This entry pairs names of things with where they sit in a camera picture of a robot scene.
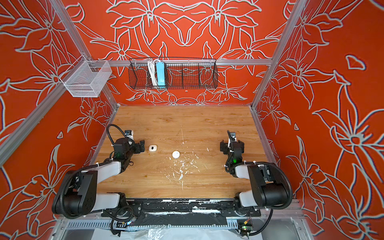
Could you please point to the black wire wall basket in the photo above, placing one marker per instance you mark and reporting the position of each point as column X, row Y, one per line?
column 180, row 73

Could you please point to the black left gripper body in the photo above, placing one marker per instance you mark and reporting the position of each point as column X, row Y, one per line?
column 136, row 150

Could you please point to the small green circuit board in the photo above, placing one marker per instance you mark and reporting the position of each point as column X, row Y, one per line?
column 245, row 228

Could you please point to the blue flat box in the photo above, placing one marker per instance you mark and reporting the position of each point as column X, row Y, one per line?
column 160, row 67

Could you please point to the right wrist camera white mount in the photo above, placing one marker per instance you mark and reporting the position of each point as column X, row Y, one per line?
column 232, row 139

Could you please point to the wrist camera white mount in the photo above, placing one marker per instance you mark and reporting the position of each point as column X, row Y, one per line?
column 129, row 134
column 232, row 139

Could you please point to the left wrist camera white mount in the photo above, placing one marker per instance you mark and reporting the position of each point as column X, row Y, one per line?
column 129, row 134

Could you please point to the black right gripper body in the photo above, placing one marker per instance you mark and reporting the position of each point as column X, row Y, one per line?
column 224, row 146

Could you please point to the clear plastic wall bin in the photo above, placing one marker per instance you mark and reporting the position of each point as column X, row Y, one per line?
column 86, row 79

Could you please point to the white round disc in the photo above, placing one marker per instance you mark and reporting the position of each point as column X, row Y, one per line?
column 176, row 154

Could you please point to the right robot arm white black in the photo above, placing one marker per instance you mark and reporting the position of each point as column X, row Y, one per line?
column 270, row 187

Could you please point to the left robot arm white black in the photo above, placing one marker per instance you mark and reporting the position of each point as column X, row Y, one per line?
column 78, row 195

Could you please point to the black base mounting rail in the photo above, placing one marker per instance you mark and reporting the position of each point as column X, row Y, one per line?
column 186, row 212

